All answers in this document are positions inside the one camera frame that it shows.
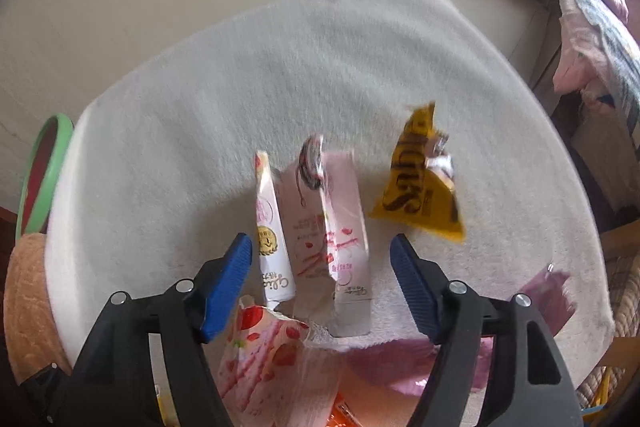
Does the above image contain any orange wrapper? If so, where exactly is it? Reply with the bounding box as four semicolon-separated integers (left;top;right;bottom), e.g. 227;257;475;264
327;394;373;427

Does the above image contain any strawberry print wrapper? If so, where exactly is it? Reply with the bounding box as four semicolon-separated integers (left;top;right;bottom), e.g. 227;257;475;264
215;297;346;427

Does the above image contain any wooden chair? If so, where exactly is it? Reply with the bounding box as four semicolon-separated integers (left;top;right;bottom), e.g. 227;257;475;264
575;224;640;413

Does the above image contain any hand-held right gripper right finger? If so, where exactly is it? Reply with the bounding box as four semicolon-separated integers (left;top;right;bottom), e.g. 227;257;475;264
389;233;583;427

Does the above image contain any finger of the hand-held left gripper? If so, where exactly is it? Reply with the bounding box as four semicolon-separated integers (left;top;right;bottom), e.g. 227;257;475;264
20;361;76;427

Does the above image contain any green-rimmed red bin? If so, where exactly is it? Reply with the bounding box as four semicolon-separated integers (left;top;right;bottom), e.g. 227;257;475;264
15;113;76;242

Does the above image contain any purple plastic bag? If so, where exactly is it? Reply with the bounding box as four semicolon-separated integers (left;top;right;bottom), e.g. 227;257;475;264
345;269;576;395

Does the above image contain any yellow snack wrapper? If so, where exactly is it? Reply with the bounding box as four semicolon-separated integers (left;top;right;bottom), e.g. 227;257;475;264
369;102;467;244

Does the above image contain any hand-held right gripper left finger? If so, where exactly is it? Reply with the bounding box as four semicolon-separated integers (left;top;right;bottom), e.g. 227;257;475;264
65;232;253;427

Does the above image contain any crumpled grey patterned pouch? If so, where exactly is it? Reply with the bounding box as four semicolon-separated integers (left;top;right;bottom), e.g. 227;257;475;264
295;134;327;195

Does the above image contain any orange plush toy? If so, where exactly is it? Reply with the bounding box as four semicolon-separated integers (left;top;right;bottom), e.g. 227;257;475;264
4;233;71;385

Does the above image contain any white towel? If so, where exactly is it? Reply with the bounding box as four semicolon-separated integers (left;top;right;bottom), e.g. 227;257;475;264
44;0;616;427

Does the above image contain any pink white crushed carton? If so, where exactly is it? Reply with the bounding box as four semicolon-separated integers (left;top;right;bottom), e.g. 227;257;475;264
275;149;373;338

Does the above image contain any slim white pink carton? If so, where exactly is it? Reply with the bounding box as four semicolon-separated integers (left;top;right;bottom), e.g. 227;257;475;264
254;150;296;310

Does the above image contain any pink bed sheet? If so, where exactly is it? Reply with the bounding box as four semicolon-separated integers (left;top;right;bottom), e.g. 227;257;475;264
552;0;608;95

